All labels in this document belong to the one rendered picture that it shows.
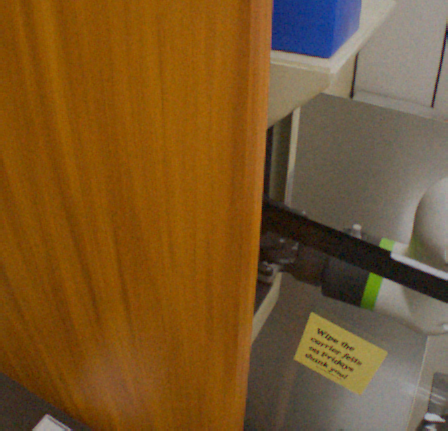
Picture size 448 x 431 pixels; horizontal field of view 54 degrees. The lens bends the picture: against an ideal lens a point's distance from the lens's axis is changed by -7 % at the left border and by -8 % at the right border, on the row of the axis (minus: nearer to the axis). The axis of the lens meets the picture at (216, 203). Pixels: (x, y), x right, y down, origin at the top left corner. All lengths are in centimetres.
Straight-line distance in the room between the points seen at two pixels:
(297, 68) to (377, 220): 87
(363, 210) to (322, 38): 88
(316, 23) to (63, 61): 17
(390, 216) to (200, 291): 88
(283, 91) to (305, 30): 4
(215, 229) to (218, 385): 18
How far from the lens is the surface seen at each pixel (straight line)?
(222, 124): 26
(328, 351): 44
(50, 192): 39
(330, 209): 116
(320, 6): 32
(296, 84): 32
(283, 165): 74
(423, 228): 49
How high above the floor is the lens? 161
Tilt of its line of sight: 36 degrees down
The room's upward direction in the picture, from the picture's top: straight up
